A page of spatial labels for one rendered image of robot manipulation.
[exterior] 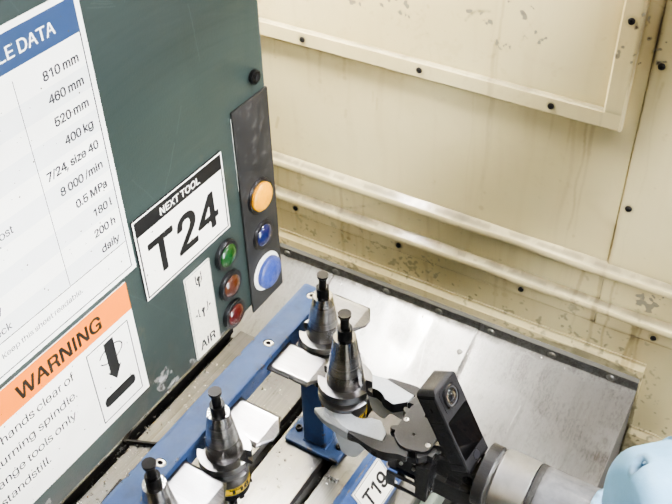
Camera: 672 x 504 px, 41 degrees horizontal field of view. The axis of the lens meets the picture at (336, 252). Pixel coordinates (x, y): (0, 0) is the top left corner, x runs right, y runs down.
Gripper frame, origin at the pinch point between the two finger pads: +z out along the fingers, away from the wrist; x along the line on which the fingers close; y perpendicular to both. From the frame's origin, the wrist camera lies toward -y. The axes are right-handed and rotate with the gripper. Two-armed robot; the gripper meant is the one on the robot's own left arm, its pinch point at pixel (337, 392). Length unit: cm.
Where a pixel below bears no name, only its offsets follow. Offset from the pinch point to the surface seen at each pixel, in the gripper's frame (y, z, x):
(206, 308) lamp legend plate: -31.5, -0.7, -21.5
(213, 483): 5.5, 7.4, -14.8
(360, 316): 5.1, 6.5, 16.9
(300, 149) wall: 15, 43, 58
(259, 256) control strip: -31.7, -0.8, -14.3
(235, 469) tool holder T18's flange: 4.6, 6.0, -12.5
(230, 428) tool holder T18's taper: -0.4, 7.3, -11.1
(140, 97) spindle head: -52, 0, -24
